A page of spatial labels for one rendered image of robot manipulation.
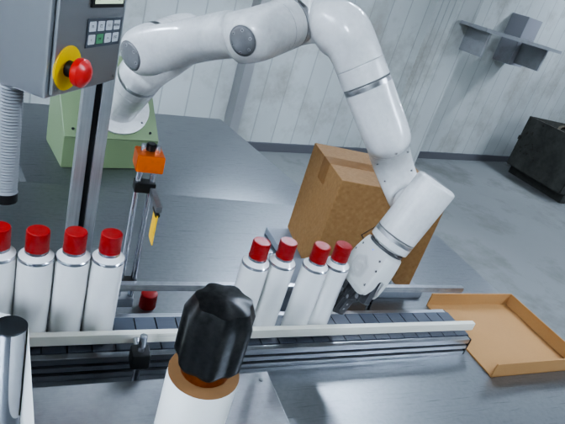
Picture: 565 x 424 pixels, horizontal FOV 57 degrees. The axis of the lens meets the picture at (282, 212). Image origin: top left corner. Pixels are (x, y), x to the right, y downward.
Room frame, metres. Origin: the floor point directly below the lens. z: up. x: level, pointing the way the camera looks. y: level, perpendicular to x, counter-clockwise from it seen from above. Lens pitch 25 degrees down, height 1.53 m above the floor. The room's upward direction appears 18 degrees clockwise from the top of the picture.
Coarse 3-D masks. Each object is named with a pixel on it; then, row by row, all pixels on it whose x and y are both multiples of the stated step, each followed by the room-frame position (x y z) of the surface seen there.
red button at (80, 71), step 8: (72, 64) 0.64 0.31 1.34; (80, 64) 0.64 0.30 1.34; (88, 64) 0.66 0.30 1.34; (64, 72) 0.65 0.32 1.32; (72, 72) 0.64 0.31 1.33; (80, 72) 0.64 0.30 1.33; (88, 72) 0.66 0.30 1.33; (72, 80) 0.64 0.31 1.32; (80, 80) 0.64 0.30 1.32; (88, 80) 0.66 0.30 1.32
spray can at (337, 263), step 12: (336, 252) 0.88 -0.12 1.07; (348, 252) 0.88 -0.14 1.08; (336, 264) 0.88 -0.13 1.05; (348, 264) 0.90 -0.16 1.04; (336, 276) 0.87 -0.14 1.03; (324, 288) 0.87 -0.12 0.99; (336, 288) 0.88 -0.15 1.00; (324, 300) 0.87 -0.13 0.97; (312, 312) 0.88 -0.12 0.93; (324, 312) 0.87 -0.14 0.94; (312, 324) 0.87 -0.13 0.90; (324, 324) 0.88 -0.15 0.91
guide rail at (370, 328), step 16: (32, 336) 0.60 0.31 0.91; (48, 336) 0.61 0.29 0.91; (64, 336) 0.62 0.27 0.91; (80, 336) 0.63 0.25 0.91; (96, 336) 0.65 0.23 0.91; (112, 336) 0.66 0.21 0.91; (128, 336) 0.67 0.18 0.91; (160, 336) 0.70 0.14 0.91; (176, 336) 0.71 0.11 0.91; (256, 336) 0.79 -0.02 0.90; (272, 336) 0.80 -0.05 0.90; (288, 336) 0.82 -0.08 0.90; (304, 336) 0.84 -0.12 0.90
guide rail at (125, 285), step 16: (128, 288) 0.74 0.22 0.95; (144, 288) 0.75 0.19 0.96; (160, 288) 0.76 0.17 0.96; (176, 288) 0.78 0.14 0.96; (192, 288) 0.79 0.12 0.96; (288, 288) 0.89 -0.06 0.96; (400, 288) 1.03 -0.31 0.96; (416, 288) 1.05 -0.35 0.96; (432, 288) 1.07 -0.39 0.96; (448, 288) 1.09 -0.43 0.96
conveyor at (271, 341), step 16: (48, 320) 0.68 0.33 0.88; (128, 320) 0.74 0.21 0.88; (144, 320) 0.76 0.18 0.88; (160, 320) 0.77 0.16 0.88; (176, 320) 0.79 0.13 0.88; (336, 320) 0.95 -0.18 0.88; (352, 320) 0.97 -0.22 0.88; (368, 320) 0.98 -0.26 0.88; (384, 320) 1.00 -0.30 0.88; (400, 320) 1.03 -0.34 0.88; (416, 320) 1.05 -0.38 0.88; (432, 320) 1.07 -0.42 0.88; (448, 320) 1.09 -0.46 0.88; (320, 336) 0.87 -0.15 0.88; (336, 336) 0.89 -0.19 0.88; (352, 336) 0.91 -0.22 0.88; (368, 336) 0.93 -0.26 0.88; (384, 336) 0.94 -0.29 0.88; (400, 336) 0.96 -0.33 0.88; (416, 336) 0.98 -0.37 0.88; (432, 336) 1.00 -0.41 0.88; (448, 336) 1.02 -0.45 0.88; (464, 336) 1.05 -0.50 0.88; (32, 352) 0.60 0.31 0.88; (48, 352) 0.61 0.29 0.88; (64, 352) 0.63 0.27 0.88; (80, 352) 0.64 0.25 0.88
